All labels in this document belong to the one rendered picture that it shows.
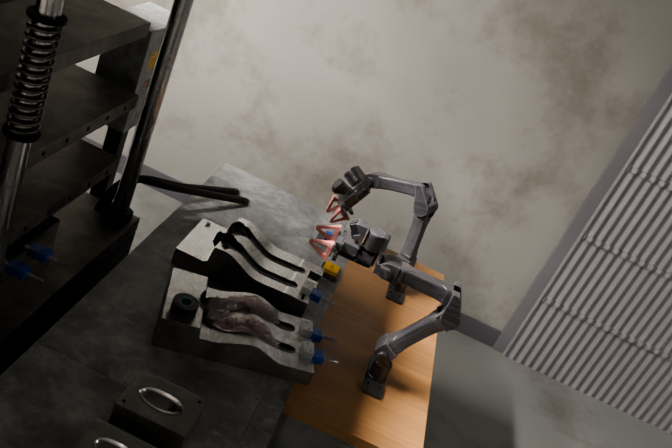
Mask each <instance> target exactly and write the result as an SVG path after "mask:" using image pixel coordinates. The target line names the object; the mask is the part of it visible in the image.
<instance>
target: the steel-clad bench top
mask: <svg viewBox="0 0 672 448"><path fill-rule="evenodd" d="M203 185H207V186H218V187H228V188H238V189H240V190H241V193H240V195H234V196H240V197H245V198H249V199H250V204H249V205H244V204H239V203H233V202H228V201H222V200H217V199H211V198H206V197H200V196H195V195H191V196H190V197H189V198H188V199H187V200H186V201H185V202H184V203H182V204H181V205H180V206H179V207H178V208H177V209H176V210H175V211H174V212H173V213H172V214H171V215H170V216H169V217H168V218H167V219H166V220H164V221H163V222H162V223H161V224H160V225H159V226H158V227H157V228H156V229H155V230H154V231H153V232H152V233H151V234H150V235H149V236H147V237H146V238H145V239H144V240H143V241H142V242H141V243H140V244H139V245H138V246H137V247H136V248H135V249H134V250H133V251H132V252H131V253H129V254H128V255H127V256H126V257H125V258H124V259H123V260H122V261H121V262H120V263H119V264H118V265H117V266H116V267H115V268H114V269H112V270H111V271H110V272H109V273H108V274H107V275H106V276H105V277H104V278H103V279H102V280H101V281H100V282H99V283H98V284H97V285H96V286H94V287H93V288H92V289H91V290H90V291H89V292H88V293H87V294H86V295H85V296H84V297H83V298H82V299H81V300H80V301H79V302H78V303H76V304H75V305H74V306H73V307H72V308H71V309H70V310H69V311H68V312H67V313H66V314H65V315H64V316H63V317H62V318H61V319H59V320H58V321H57V322H56V323H55V324H54V325H53V326H52V327H51V328H50V329H49V330H48V331H47V332H46V333H45V334H44V335H43V336H41V337H40V338H39V339H38V340H37V341H36V342H35V343H34V344H33V345H32V346H31V347H30V348H29V349H28V350H27V351H26V352H25V353H23V354H22V355H21V356H20V357H19V358H18V359H17V360H16V361H15V362H14V363H13V364H12V365H11V366H10V367H9V368H8V369H6V370H5V371H4V372H3V373H2V374H1V375H0V448H73V447H74V446H75V445H76V444H77V442H78V441H79V440H80V439H81V437H82V436H83V435H84V433H85V432H86V431H87V430H88V428H89V427H90V426H91V425H92V423H93V422H94V421H95V419H96V418H97V419H99V420H101V421H103V422H105V423H107V424H109V425H111V426H113V427H115V428H117V429H119V430H121V431H123V432H125V433H127V434H129V435H131V436H133V437H135V438H137V439H140V440H142V441H144V442H146V443H148V444H150V445H152V446H154V447H156V448H161V447H159V446H157V445H155V444H153V443H151V442H149V441H147V440H145V439H143V438H141V437H139V436H137V435H135V434H133V433H131V432H129V431H127V430H125V429H123V428H121V427H119V426H117V425H115V424H113V423H111V422H109V418H110V415H111V412H112V410H113V407H114V404H115V402H116V401H117V399H118V398H119V397H120V395H121V394H122V393H123V392H124V390H125V389H126V388H127V386H128V385H129V384H130V383H131V381H132V380H133V379H134V377H135V376H136V375H137V374H138V372H139V371H140V370H141V368H142V369H144V370H146V371H148V372H150V373H153V374H155V375H157V376H159V377H161V378H163V379H165V380H167V381H169V382H171V383H173V384H175V385H177V386H179V387H181V388H183V389H185V390H187V391H189V392H191V393H193V394H195V395H197V396H199V397H201V398H203V399H205V400H207V402H206V405H205V407H204V409H203V412H202V414H201V416H200V419H199V420H198V422H197V424H196V425H195V427H194V429H193V430H192V432H191V434H190V435H189V437H188V439H187V441H186V442H185V444H184V446H183V447H182V448H266V447H267V444H268V442H269V440H270V438H271V435H272V433H273V431H274V428H275V426H276V424H277V422H278V419H279V417H280V415H281V412H282V410H283V408H284V406H285V403H286V401H287V399H288V397H289V394H290V392H291V390H292V387H293V385H294V383H295V382H292V381H288V380H284V379H280V378H276V377H272V376H268V375H264V374H261V373H257V372H253V371H249V370H245V369H241V368H237V367H233V366H230V365H226V364H222V363H218V362H214V361H210V360H206V359H202V358H199V357H195V356H191V355H187V354H183V353H179V352H175V351H171V350H168V349H164V348H160V347H156V346H152V341H153V337H154V333H155V329H156V325H157V321H158V316H159V312H160V308H161V304H162V300H163V296H164V292H165V289H166V286H167V284H168V281H169V278H170V275H171V272H172V270H173V267H174V268H177V269H181V270H184V271H188V272H191V273H194V272H192V271H190V270H188V269H186V268H184V267H182V266H180V265H178V264H176V263H174V262H172V261H171V260H172V257H173V254H174V251H175V249H176V247H177V246H178V245H179V244H180V243H181V242H182V241H183V240H184V239H185V238H186V237H187V235H188V234H189V233H190V232H191V231H192V230H193V229H194V228H195V227H196V226H197V225H198V224H199V223H200V222H201V221H202V220H203V219H204V218H205V219H207V220H209V221H211V222H213V223H215V224H217V225H219V226H221V227H223V228H225V229H229V227H230V226H231V224H232V223H234V222H236V221H237V220H238V219H239V218H240V217H241V218H243V219H246V220H248V221H250V222H252V223H253V224H255V225H256V226H257V227H258V228H259V229H260V230H261V232H262V233H263V234H264V235H265V236H266V238H267V239H268V240H269V241H270V242H271V243H272V244H273V245H274V246H276V247H277V248H279V249H281V250H283V251H286V252H288V253H290V254H293V255H295V256H297V257H300V258H302V259H306V260H308V261H310V262H312V263H314V264H316V265H318V266H320V267H321V266H322V264H323V262H326V261H329V262H331V263H333V264H335V265H337V266H340V269H341V273H340V275H339V277H338V279H337V281H336V283H334V282H332V281H330V280H328V279H326V278H324V277H321V279H320V281H319V283H318V285H317V287H316V288H317V289H319V290H321V291H323V292H324V293H323V295H322V297H324V298H326V299H328V300H330V301H331V299H332V296H333V294H334V292H335V290H336V287H337V285H338V283H339V280H340V278H341V276H342V274H343V271H344V269H345V267H346V265H347V262H348V259H346V258H344V257H342V256H340V255H338V257H337V259H336V261H333V260H331V259H332V257H333V255H334V253H333V252H332V253H333V254H331V256H330V257H329V256H328V258H327V260H326V261H324V260H323V259H322V257H321V256H320V255H319V254H318V252H317V251H316V250H315V249H314V248H313V247H312V245H311V244H310V243H309V240H310V238H312V239H313V237H312V234H313V232H314V230H315V228H316V225H342V226H341V229H340V231H341V234H340V236H341V235H343V234H342V233H343V231H344V230H345V231H347V232H348V233H349V234H351V233H350V232H351V229H350V222H349V221H347V220H345V221H338V222H335V223H331V222H330V219H331V218H332V216H333V215H334V214H333V213H330V212H329V213H327V212H326V210H324V209H322V208H320V207H318V206H316V205H314V204H312V203H310V202H307V201H305V200H303V199H301V198H299V197H297V196H295V195H293V194H291V193H289V192H287V191H284V190H282V189H280V188H278V187H276V186H274V185H272V184H270V183H268V182H266V181H264V180H261V179H259V178H257V177H255V176H253V175H251V174H249V173H247V172H245V171H243V170H241V169H238V168H236V167H234V166H232V165H230V164H228V163H225V164H224V165H223V166H222V167H221V168H220V169H219V170H217V171H216V172H215V173H214V174H213V175H212V176H211V177H210V178H209V179H208V180H207V181H206V182H205V183H204V184H203ZM341 237H342V236H341ZM328 305H329V303H328V302H325V301H323V300H321V299H320V301H319V303H316V302H314V301H312V300H310V302H309V304H308V306H307V308H306V310H305V312H304V314H303V316H302V318H304V319H307V320H311V321H312V322H313V327H317V328H319V326H320V324H321V321H322V319H323V317H324V315H325V312H326V310H327V308H328ZM271 377H272V378H271ZM270 379H271V380H270ZM257 406H258V407H257ZM256 408H257V409H256ZM255 410H256V411H255ZM254 412H255V413H254ZM253 414H254V415H253ZM252 416H253V417H252ZM251 418H252V419H251ZM250 420H251V421H250ZM249 422H250V423H249ZM248 424H249V425H248ZM247 426H248V427H247ZM246 428H247V429H246ZM245 430H246V431H245ZM244 432H245V433H244ZM243 434H244V435H243ZM242 436H243V437H242ZM241 438H242V439H241ZM240 440H241V441H240ZM239 442H240V443H239Z"/></svg>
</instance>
